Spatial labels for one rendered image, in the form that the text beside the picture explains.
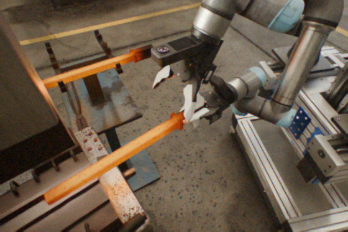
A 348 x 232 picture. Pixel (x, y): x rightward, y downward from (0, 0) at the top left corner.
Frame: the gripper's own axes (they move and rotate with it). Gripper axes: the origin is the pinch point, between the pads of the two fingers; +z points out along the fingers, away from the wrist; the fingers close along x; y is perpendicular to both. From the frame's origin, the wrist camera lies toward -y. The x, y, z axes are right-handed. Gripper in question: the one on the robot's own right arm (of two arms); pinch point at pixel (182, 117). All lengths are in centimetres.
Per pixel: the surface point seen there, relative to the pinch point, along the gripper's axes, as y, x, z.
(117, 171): 8.8, 1.1, 22.8
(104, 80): 29, 63, 3
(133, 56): 1.4, 36.7, -4.4
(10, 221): 1.4, 0.8, 46.4
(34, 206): 1.5, 0.9, 41.7
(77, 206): 1.2, -5.1, 34.0
